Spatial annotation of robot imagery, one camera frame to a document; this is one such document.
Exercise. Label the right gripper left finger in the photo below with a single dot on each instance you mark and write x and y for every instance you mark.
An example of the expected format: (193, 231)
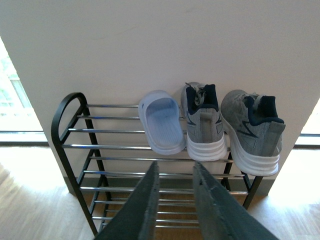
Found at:
(137, 218)

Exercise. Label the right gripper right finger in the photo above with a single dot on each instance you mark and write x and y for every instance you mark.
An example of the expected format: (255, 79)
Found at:
(220, 216)

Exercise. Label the grey knit sneaker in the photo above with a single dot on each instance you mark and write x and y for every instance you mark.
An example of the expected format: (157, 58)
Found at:
(255, 131)
(204, 127)

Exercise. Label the light blue slipper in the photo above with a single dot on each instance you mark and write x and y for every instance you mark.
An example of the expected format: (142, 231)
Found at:
(160, 118)

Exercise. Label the black metal shoe rack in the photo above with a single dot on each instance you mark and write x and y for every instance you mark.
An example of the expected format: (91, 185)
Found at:
(105, 153)

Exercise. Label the grey window frame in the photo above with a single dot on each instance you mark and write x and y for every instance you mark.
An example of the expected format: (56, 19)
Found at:
(23, 138)

